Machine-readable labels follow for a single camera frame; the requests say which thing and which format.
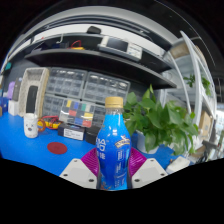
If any green potted plant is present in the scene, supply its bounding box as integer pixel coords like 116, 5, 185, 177
122, 83, 200, 157

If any flat round red coaster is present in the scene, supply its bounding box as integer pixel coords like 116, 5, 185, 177
46, 141, 68, 155

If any white mug with face print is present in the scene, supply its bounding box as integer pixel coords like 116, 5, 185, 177
23, 112, 40, 139

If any white charger block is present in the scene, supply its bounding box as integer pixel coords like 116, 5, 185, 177
165, 155, 191, 175

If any purple container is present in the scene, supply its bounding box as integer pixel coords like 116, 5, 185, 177
6, 81, 16, 101

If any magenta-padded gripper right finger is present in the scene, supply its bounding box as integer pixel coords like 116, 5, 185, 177
127, 146, 169, 190

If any black oblong speaker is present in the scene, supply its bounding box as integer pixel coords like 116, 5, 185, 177
25, 85, 39, 114

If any dark grey box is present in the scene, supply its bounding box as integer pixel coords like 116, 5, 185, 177
12, 77, 24, 102

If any black box with white label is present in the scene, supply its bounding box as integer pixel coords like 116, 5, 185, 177
57, 122, 86, 142

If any black zip case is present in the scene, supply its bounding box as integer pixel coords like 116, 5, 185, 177
84, 125, 102, 145

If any blue drink bottle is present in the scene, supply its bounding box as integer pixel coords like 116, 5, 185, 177
95, 96, 133, 192

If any dark wall shelf unit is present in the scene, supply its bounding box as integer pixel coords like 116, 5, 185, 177
1, 4, 183, 91

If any white metal shelf unit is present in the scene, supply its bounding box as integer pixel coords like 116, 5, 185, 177
159, 30, 221, 161

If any small white box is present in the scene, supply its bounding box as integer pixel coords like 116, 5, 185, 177
7, 99, 20, 117

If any beige perforated plastic tray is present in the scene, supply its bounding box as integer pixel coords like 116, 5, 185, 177
18, 67, 50, 118

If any clear compartment organizer box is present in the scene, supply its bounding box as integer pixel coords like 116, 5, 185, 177
59, 99, 95, 128

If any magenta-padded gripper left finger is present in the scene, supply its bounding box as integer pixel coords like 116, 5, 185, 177
59, 146, 100, 190

